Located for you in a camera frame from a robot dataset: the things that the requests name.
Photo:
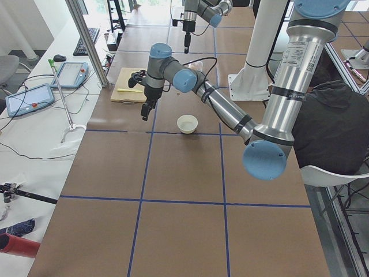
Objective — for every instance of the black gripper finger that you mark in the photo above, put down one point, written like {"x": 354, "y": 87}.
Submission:
{"x": 187, "y": 41}
{"x": 146, "y": 109}

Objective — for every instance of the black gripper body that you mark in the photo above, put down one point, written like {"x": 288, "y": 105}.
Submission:
{"x": 150, "y": 93}
{"x": 188, "y": 27}

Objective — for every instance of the clear plastic egg carton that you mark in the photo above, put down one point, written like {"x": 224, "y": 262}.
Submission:
{"x": 195, "y": 65}

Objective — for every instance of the white bowl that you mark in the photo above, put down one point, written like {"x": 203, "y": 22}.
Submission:
{"x": 187, "y": 123}

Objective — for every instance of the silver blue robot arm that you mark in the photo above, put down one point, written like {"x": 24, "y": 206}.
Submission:
{"x": 263, "y": 117}
{"x": 210, "y": 11}

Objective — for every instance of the wooden cutting board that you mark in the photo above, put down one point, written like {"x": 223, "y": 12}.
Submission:
{"x": 122, "y": 82}

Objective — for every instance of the yellow plastic knife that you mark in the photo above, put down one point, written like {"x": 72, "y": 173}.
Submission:
{"x": 122, "y": 90}

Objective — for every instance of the teach pendant tablet far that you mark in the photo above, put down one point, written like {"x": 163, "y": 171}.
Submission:
{"x": 72, "y": 74}

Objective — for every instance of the teach pendant tablet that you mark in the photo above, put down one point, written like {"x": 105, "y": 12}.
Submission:
{"x": 72, "y": 74}
{"x": 29, "y": 100}

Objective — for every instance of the black computer mouse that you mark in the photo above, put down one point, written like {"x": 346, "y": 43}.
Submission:
{"x": 59, "y": 58}

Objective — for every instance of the grabber stick green tip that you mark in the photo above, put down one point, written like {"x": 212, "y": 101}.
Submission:
{"x": 72, "y": 125}

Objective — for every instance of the teach pendant tablet near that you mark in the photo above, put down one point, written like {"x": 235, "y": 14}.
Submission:
{"x": 29, "y": 100}

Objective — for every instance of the blue patterned cloth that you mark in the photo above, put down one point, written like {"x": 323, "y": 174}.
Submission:
{"x": 20, "y": 229}

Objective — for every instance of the person in black jacket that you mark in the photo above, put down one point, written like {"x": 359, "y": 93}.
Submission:
{"x": 331, "y": 130}

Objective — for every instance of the white chair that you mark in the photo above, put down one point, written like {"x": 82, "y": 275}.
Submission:
{"x": 315, "y": 176}

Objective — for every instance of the red cylinder bottle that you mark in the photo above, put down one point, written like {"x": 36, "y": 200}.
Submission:
{"x": 18, "y": 246}

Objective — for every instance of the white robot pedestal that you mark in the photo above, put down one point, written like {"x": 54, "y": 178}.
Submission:
{"x": 251, "y": 83}

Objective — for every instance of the aluminium frame post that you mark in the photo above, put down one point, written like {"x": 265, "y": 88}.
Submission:
{"x": 78, "y": 18}

